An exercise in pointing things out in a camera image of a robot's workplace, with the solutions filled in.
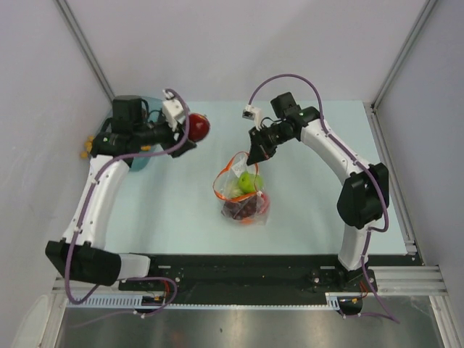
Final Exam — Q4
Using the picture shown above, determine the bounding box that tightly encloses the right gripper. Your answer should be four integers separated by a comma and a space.
247, 123, 294, 166

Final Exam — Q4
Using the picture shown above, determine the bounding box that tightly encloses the dark red plum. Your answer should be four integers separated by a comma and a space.
188, 113, 210, 143

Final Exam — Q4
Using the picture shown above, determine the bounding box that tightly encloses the green apple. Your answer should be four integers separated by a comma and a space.
238, 172, 264, 194

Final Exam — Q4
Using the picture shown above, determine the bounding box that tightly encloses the green cabbage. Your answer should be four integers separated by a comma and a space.
223, 181, 244, 199

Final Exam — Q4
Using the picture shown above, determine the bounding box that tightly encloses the clear zip top bag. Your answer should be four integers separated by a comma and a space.
212, 152, 270, 225

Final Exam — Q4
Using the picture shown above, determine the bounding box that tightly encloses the red apple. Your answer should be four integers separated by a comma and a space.
257, 192, 270, 215

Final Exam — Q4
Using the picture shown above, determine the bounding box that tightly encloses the purple grape bunch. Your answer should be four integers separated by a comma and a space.
221, 196, 260, 221

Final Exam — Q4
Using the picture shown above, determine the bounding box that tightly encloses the orange fruit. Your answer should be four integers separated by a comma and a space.
240, 217, 255, 225

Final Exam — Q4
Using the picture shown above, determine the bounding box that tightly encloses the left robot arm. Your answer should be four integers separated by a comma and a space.
45, 88, 196, 290

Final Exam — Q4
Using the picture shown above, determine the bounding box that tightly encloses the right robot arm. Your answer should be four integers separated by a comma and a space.
242, 92, 389, 291

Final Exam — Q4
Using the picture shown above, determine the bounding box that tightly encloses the teal plastic basket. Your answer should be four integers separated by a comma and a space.
100, 96, 162, 173

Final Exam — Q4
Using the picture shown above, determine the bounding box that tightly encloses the yellow grape bunch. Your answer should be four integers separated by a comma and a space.
80, 136, 95, 159

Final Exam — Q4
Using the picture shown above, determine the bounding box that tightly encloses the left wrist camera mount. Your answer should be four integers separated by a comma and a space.
162, 88, 185, 131

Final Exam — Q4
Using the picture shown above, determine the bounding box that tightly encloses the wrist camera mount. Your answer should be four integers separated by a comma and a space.
162, 88, 185, 131
242, 104, 264, 131

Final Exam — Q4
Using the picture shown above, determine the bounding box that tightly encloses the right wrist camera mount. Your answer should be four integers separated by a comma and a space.
242, 104, 264, 131

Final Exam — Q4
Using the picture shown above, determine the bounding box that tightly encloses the right corner aluminium post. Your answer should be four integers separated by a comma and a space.
371, 0, 439, 109

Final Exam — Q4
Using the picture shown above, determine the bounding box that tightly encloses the corner aluminium post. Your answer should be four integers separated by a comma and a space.
371, 0, 439, 109
52, 0, 115, 102

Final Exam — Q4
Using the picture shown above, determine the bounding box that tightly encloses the left corner aluminium post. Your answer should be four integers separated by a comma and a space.
52, 0, 115, 102

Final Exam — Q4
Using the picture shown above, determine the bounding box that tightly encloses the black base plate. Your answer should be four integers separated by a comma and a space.
74, 252, 424, 306

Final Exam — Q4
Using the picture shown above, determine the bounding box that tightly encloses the aluminium rail frame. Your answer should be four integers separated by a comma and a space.
51, 265, 450, 295

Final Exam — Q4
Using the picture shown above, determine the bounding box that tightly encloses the white cable duct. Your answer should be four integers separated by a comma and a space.
68, 294, 340, 310

